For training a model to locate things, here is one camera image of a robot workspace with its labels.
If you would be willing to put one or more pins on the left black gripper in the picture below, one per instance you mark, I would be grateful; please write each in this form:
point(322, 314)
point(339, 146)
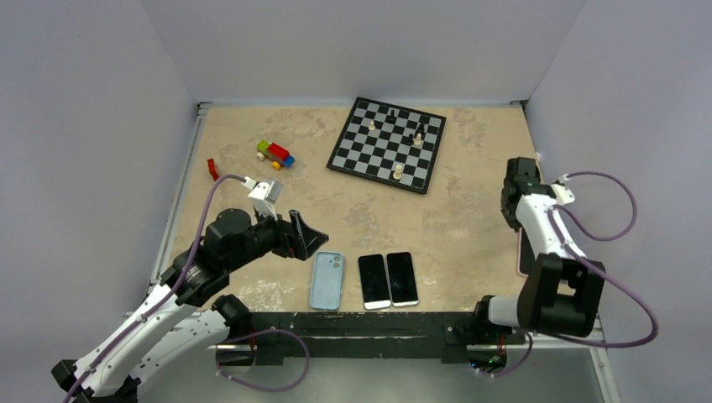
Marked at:
point(295, 239)

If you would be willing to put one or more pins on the light blue phone case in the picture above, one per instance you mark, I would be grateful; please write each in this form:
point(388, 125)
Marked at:
point(326, 281)

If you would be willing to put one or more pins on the black phone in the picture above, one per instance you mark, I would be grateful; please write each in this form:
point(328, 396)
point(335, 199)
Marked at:
point(374, 282)

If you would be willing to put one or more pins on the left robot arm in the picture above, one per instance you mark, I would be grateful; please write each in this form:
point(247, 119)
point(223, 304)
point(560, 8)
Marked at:
point(184, 311)

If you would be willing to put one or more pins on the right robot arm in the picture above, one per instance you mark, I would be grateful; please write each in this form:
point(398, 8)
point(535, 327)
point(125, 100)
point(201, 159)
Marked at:
point(559, 295)

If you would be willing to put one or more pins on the colourful toy brick car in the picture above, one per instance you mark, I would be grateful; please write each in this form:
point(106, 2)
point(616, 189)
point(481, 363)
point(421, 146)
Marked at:
point(278, 156)

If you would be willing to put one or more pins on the white chess pawn front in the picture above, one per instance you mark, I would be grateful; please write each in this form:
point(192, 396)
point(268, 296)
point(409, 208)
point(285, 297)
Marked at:
point(398, 172)

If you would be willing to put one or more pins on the red toy brick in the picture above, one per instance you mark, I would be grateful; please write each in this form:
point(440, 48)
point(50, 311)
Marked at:
point(213, 169)

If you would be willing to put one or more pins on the black grey chessboard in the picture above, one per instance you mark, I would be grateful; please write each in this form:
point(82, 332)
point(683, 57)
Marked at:
point(373, 155)

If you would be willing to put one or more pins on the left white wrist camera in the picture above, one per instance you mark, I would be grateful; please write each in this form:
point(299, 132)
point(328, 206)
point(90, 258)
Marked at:
point(263, 196)

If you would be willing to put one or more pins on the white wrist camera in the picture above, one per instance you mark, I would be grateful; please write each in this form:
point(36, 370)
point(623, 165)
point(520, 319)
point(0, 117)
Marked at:
point(263, 196)
point(563, 194)

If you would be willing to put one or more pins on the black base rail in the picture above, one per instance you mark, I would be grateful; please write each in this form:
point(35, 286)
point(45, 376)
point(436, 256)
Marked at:
point(449, 336)

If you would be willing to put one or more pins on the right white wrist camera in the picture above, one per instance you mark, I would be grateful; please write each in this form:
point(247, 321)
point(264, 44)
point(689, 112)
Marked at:
point(563, 194)

